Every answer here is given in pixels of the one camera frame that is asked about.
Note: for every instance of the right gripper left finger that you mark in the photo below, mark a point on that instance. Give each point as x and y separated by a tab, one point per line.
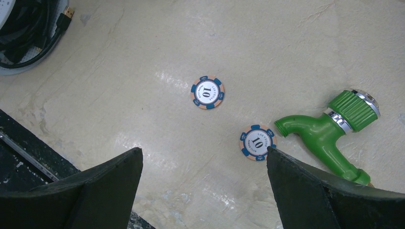
98	198

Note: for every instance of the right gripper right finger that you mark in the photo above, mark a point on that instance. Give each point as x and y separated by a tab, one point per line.
310	198

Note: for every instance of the right blue ten chip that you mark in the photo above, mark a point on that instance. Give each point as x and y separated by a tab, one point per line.
255	140

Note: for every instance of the blue ten chip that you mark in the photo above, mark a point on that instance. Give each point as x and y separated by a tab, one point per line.
207	92
255	140

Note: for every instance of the green plastic faucet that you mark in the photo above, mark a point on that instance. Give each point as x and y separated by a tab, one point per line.
349	112

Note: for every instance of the left blue ten chip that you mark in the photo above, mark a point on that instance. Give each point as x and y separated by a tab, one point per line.
207	92

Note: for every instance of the black table front rail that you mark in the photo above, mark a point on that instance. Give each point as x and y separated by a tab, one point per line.
27	162

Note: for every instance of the white perforated cable spool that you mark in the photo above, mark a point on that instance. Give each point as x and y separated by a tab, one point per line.
30	31

